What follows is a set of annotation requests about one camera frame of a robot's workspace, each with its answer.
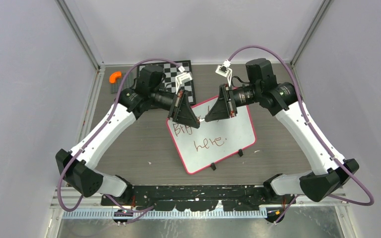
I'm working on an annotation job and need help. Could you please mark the white slotted cable duct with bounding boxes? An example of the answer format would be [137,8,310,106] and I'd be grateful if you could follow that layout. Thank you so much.
[63,208,267,219]

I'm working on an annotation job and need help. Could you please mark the grey lego baseplate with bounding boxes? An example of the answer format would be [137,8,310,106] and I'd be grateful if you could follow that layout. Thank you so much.
[110,73,134,94]

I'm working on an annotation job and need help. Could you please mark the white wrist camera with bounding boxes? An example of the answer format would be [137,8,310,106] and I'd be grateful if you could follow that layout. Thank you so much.
[175,72,193,94]
[215,59,232,86]

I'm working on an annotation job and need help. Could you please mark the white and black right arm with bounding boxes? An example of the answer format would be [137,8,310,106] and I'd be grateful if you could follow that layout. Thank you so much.
[204,58,359,204]

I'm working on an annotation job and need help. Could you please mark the orange curved block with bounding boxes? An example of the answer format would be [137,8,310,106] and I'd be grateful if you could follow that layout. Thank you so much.
[109,71,122,84]

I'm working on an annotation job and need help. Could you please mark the aluminium frame rail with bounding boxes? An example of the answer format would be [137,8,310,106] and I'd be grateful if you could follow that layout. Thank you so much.
[50,63,106,211]

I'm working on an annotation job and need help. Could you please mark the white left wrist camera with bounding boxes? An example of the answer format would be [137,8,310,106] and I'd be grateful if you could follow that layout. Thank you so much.
[175,72,193,94]

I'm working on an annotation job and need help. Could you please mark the pink-framed whiteboard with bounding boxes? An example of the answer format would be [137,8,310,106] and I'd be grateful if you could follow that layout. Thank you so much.
[166,97,256,175]

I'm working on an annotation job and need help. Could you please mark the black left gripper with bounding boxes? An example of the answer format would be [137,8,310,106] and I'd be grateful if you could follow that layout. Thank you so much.
[151,89,200,128]

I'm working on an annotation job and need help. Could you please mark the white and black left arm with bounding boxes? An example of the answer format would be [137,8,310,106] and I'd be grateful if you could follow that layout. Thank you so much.
[56,64,200,205]

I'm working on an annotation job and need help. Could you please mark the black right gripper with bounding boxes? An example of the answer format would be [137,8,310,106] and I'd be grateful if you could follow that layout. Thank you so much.
[204,83,259,122]

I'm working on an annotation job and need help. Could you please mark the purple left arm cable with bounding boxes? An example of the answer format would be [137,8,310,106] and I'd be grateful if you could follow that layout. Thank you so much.
[56,58,186,225]

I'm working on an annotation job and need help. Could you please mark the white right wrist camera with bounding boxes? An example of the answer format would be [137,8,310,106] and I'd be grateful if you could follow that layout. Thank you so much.
[215,59,232,86]

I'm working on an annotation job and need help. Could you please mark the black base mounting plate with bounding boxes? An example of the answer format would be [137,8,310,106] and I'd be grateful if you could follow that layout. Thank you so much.
[101,185,293,212]

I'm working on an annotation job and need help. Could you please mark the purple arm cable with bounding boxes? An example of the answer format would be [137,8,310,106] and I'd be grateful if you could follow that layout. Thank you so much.
[56,58,186,225]
[226,45,375,225]

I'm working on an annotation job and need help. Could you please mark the black white checkerboard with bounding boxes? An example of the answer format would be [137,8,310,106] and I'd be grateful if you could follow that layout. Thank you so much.
[136,60,196,106]

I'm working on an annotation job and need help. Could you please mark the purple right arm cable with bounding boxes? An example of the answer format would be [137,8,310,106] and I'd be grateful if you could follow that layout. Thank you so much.
[226,45,375,225]

